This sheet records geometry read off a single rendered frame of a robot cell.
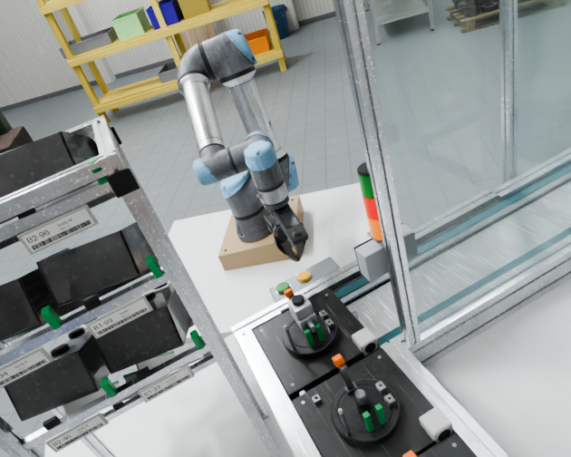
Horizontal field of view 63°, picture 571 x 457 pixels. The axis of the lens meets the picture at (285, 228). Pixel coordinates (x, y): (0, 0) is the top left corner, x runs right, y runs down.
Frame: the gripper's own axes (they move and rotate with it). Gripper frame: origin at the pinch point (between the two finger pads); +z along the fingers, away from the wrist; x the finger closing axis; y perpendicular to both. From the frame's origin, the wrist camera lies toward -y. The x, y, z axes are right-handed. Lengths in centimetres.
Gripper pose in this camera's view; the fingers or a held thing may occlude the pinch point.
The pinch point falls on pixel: (297, 258)
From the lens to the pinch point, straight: 131.7
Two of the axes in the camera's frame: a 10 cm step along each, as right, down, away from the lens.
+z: 2.7, 7.8, 5.6
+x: -8.8, 4.4, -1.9
